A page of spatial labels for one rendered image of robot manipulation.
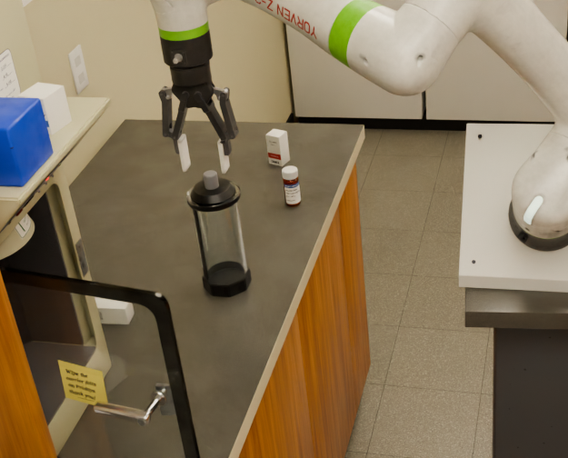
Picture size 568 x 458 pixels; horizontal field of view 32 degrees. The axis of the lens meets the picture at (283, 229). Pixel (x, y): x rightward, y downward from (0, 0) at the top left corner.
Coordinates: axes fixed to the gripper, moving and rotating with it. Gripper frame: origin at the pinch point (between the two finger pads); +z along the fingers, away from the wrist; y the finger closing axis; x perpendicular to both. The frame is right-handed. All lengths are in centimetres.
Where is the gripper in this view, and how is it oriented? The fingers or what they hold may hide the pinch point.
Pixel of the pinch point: (204, 156)
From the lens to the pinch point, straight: 198.5
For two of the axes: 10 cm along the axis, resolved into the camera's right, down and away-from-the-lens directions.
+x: 2.6, -5.3, 8.1
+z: 1.0, 8.4, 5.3
